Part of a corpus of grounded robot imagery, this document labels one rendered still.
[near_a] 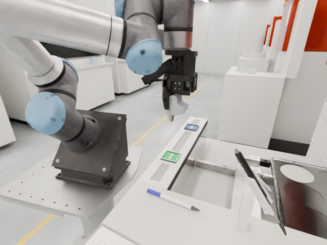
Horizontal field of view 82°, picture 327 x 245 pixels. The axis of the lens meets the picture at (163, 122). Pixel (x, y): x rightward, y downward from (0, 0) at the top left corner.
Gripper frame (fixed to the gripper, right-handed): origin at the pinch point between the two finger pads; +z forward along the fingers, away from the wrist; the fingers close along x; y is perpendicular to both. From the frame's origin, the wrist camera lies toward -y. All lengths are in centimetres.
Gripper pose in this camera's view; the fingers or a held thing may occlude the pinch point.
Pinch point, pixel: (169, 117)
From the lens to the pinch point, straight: 59.8
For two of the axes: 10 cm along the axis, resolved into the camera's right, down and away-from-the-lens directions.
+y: 9.2, 1.6, -3.7
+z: 0.0, 9.2, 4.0
